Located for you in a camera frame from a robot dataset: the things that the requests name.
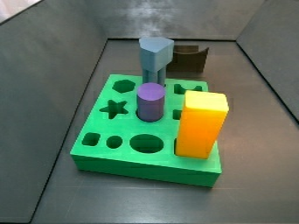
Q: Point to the black curved fixture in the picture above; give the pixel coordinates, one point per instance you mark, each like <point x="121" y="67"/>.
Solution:
<point x="188" y="59"/>

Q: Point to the yellow rectangular block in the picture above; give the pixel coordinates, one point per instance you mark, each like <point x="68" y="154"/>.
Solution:
<point x="203" y="115"/>

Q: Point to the blue pentagon peg block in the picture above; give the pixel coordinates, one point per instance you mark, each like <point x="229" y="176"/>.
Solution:
<point x="156" y="55"/>

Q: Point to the purple cylinder block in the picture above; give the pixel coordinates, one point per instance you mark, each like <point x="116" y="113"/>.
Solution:
<point x="149" y="100"/>

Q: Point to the green shape sorter base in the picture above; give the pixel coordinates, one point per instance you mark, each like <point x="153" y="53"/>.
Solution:
<point x="117" y="144"/>

